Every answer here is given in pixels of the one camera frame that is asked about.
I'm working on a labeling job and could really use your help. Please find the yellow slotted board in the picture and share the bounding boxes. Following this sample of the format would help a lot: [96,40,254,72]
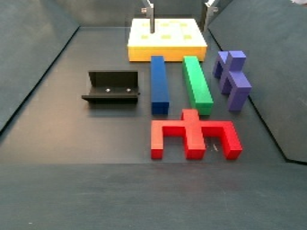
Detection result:
[127,18,207,62]

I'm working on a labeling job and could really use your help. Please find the red branched block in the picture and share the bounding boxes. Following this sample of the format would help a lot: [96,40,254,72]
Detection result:
[151,109,242,160]

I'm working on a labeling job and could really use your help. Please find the blue long bar block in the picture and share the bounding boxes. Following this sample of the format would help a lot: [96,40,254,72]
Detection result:
[151,56,169,115]

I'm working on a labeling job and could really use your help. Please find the green long bar block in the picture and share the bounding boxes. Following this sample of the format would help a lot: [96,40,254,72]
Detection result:
[183,56,214,116]

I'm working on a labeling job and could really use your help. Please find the black angled bracket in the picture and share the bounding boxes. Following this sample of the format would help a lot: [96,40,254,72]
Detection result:
[81,70,139,103]

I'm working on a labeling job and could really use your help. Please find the purple branched block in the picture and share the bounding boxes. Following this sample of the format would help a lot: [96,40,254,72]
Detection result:
[212,50,252,111]

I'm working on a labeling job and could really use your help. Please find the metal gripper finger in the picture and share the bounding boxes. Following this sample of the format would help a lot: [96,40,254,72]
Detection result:
[141,0,155,33]
[204,0,219,29]

